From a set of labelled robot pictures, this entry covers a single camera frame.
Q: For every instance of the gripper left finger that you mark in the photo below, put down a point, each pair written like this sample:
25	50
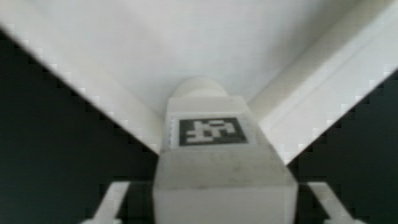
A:
105	215

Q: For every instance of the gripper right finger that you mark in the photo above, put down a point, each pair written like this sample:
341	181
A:
339	217

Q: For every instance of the white table leg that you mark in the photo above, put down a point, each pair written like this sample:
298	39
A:
222	181

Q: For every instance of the white square tabletop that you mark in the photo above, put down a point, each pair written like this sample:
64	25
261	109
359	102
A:
126	46

